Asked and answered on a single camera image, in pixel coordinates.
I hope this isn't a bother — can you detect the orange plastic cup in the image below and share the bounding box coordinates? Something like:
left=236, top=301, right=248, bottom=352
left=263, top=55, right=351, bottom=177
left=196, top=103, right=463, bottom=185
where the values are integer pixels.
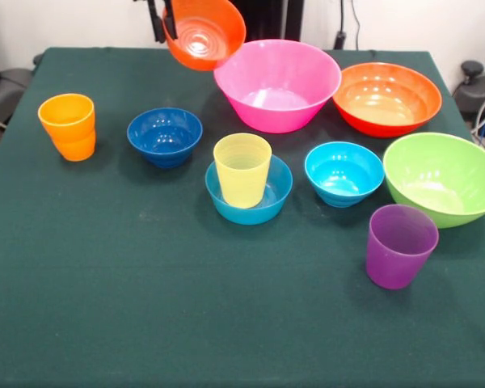
left=37, top=93, right=97, bottom=162

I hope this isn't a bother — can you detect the large red-orange bowl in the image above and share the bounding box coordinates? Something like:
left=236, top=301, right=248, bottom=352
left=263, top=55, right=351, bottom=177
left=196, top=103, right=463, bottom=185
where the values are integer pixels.
left=331, top=61, right=443, bottom=139

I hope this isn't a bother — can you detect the medium blue bowl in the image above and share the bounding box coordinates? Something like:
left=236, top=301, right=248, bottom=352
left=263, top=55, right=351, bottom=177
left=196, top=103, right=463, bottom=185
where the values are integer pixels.
left=205, top=154, right=294, bottom=226

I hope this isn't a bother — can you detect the small cyan bowl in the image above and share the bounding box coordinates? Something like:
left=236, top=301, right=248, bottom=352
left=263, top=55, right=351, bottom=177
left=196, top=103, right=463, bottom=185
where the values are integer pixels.
left=304, top=141, right=386, bottom=209

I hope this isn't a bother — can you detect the purple plastic cup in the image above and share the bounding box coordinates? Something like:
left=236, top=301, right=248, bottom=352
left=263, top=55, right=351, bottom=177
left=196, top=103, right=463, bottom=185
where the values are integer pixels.
left=365, top=204, right=441, bottom=291

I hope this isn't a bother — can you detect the large pink bowl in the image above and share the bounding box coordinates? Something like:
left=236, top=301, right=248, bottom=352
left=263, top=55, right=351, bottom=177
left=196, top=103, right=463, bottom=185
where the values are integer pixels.
left=213, top=39, right=343, bottom=135

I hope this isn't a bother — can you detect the small dark blue bowl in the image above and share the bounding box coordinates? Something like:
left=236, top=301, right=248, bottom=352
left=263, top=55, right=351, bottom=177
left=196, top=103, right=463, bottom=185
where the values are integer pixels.
left=126, top=107, right=204, bottom=170

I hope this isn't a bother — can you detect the large lime green bowl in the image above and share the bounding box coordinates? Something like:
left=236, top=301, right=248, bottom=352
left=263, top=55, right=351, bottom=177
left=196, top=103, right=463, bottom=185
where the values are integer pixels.
left=382, top=132, right=485, bottom=230

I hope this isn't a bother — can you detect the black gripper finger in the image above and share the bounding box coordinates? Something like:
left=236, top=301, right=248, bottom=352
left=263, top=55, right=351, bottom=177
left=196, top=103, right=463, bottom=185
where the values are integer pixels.
left=145, top=0, right=167, bottom=44
left=162, top=0, right=179, bottom=40

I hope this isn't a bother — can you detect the black wall cable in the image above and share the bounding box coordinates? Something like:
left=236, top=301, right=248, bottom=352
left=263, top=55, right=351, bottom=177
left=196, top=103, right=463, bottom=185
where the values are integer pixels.
left=334, top=0, right=361, bottom=52

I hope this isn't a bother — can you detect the yellow plastic cup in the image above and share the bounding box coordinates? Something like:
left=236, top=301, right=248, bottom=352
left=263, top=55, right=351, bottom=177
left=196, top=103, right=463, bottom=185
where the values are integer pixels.
left=213, top=133, right=273, bottom=210

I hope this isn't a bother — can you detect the dark green table cloth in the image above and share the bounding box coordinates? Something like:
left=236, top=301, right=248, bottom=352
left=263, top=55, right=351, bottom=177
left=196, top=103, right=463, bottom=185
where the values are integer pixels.
left=0, top=47, right=485, bottom=388

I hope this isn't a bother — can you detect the small orange bowl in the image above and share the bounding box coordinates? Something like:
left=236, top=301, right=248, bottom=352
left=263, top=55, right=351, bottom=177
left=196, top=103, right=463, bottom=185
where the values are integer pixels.
left=161, top=0, right=247, bottom=73

